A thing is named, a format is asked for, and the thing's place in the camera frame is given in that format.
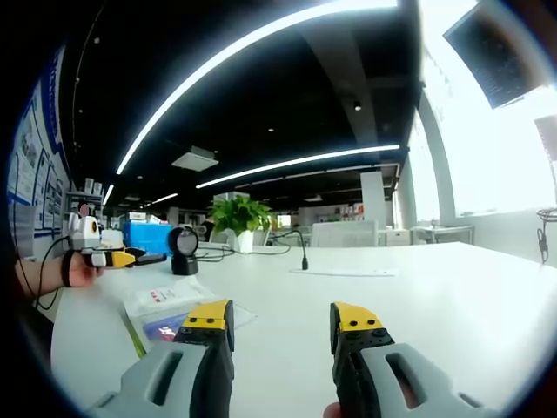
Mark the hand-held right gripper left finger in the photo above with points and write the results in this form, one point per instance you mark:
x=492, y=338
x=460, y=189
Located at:
x=174, y=374

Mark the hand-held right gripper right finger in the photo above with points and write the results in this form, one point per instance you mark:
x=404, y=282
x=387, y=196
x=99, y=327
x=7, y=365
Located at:
x=391, y=374

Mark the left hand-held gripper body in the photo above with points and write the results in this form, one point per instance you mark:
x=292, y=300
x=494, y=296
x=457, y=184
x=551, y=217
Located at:
x=85, y=233

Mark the clear sheet goods blue print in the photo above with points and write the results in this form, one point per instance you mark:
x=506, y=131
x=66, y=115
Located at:
x=161, y=328

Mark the black barcode scanner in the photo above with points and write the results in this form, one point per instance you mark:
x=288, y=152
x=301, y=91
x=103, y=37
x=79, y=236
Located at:
x=183, y=246

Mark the clear sheet goods red label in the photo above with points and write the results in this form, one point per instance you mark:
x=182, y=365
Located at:
x=174, y=294

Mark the white paper sheet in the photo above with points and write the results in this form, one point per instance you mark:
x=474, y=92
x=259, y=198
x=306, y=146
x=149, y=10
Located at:
x=348, y=271

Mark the person's left hand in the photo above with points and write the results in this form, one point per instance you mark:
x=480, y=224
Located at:
x=82, y=274

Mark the person's right hand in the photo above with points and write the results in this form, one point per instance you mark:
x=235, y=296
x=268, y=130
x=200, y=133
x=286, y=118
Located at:
x=333, y=410

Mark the blue plastic box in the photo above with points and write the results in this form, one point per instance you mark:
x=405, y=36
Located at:
x=145, y=238

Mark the flat black device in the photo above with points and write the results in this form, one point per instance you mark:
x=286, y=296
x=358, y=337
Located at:
x=151, y=259

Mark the grey storage shelf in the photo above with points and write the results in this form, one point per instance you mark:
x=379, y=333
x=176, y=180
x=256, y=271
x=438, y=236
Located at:
x=80, y=200

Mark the white table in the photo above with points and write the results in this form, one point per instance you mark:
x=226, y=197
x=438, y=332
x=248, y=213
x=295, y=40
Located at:
x=435, y=313

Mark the ceiling air unit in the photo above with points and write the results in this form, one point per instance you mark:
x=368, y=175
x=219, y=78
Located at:
x=194, y=159

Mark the green potted plant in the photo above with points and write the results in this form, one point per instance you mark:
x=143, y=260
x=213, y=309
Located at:
x=239, y=215

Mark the short ceiling light strip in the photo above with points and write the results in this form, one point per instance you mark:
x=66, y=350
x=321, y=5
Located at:
x=300, y=162

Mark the long ceiling light strip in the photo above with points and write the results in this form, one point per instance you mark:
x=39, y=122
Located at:
x=209, y=65

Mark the large hanging dark monitor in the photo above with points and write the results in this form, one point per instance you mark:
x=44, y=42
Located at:
x=496, y=56

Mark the blue white wall poster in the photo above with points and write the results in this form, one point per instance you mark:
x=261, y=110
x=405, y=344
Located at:
x=37, y=165

